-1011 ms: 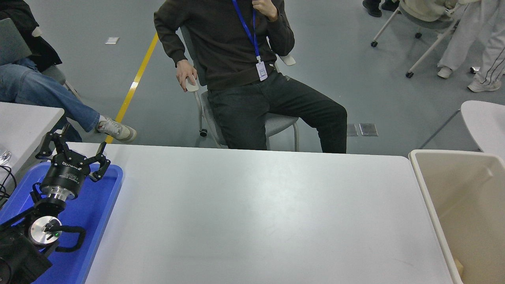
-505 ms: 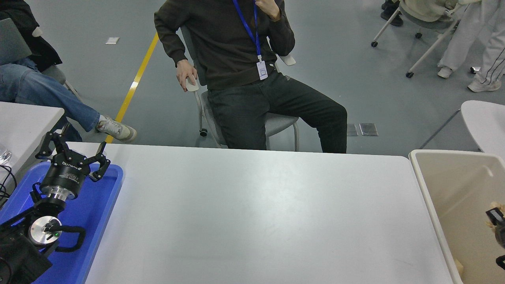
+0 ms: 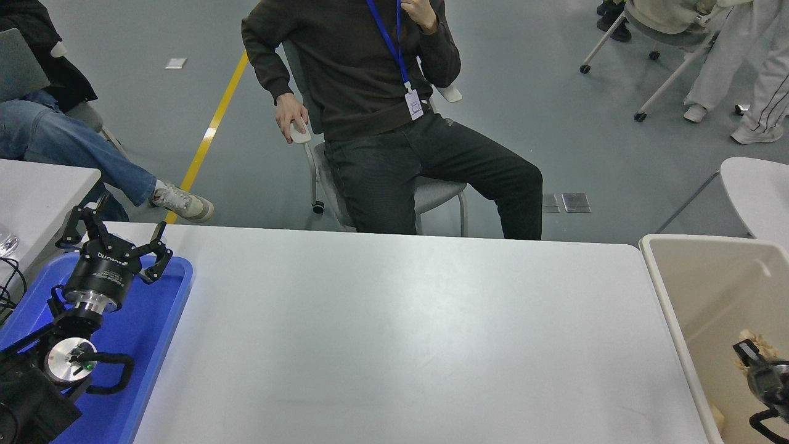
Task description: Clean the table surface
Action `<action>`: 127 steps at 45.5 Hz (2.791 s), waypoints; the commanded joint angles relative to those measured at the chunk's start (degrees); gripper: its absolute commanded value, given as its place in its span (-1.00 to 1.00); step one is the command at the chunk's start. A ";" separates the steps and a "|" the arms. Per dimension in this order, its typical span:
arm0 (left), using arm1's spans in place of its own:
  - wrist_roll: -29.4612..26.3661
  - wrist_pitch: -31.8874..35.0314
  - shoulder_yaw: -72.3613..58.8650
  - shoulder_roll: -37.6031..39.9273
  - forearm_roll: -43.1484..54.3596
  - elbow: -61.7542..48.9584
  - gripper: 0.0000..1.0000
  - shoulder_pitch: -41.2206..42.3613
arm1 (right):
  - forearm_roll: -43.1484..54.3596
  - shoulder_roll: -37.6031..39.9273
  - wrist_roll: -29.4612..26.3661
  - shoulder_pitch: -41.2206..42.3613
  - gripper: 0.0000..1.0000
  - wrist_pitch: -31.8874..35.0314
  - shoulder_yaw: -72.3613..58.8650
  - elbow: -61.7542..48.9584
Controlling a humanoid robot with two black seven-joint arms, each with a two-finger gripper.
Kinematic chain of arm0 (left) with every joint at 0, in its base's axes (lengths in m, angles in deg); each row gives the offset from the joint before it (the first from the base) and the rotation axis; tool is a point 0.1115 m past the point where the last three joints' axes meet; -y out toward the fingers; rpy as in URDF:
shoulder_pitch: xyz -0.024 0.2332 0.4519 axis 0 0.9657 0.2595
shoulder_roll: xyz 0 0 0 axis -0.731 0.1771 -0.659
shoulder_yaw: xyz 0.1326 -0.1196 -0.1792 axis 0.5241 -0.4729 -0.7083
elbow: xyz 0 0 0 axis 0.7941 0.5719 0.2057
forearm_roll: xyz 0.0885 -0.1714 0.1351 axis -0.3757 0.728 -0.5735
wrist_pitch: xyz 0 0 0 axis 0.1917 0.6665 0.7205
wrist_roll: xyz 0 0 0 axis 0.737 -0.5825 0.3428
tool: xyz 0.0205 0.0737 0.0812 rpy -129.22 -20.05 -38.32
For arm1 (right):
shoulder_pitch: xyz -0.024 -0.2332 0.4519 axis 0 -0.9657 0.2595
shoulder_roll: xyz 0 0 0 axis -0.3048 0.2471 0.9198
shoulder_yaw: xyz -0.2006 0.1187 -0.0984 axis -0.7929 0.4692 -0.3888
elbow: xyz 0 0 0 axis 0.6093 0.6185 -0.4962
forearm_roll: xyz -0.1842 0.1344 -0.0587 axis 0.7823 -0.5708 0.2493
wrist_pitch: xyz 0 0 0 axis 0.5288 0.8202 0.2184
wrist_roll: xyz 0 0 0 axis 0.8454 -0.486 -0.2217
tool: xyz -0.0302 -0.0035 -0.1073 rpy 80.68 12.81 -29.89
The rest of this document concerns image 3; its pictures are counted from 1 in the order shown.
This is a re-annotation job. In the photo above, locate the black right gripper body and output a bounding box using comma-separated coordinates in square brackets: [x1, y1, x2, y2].
[747, 361, 789, 409]

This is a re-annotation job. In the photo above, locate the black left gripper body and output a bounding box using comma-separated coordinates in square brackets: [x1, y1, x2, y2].
[64, 237, 144, 304]

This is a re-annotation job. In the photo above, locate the tan paper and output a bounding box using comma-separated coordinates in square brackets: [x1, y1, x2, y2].
[734, 330, 782, 371]

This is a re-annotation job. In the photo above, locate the person's right hand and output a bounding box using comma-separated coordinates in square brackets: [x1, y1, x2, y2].
[275, 92, 311, 144]

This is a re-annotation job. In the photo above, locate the person's left hand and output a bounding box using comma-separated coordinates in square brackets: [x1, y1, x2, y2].
[401, 0, 439, 35]

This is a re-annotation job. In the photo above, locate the white side table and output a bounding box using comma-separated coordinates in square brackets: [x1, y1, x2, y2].
[0, 159, 101, 290]

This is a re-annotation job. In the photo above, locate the large pale plastic bin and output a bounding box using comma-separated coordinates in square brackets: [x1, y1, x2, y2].
[639, 233, 789, 444]

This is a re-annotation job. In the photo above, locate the blue plastic tray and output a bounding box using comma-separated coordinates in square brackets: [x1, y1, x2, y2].
[0, 252, 194, 444]

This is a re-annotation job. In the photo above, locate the person with crossed legs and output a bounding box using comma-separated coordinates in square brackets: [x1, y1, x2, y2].
[0, 0, 215, 224]

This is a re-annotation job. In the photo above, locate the grey chair seat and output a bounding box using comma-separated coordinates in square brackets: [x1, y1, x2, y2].
[62, 102, 130, 161]

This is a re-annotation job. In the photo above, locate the grey laptop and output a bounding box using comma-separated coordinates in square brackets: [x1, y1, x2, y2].
[0, 28, 51, 104]

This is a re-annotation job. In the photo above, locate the seated person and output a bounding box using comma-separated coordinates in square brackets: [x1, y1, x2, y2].
[241, 0, 544, 241]

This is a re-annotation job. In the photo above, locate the grey office chair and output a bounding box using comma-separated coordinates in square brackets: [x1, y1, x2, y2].
[280, 40, 469, 237]

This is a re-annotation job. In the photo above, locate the white-framed wheeled chair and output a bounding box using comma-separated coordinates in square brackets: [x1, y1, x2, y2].
[579, 0, 740, 122]

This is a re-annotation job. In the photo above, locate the person with white shoes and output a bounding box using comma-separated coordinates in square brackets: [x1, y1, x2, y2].
[683, 0, 789, 144]

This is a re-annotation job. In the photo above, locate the cream padded jacket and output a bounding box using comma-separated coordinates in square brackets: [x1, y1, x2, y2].
[624, 0, 719, 35]

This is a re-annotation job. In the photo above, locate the standing person with black shoes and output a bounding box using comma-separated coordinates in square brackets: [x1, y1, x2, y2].
[596, 0, 632, 43]

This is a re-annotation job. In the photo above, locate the black cable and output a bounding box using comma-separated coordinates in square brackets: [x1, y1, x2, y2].
[0, 258, 28, 324]

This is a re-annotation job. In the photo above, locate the blue lanyard with badge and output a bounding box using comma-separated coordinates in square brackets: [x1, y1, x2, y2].
[366, 0, 425, 121]

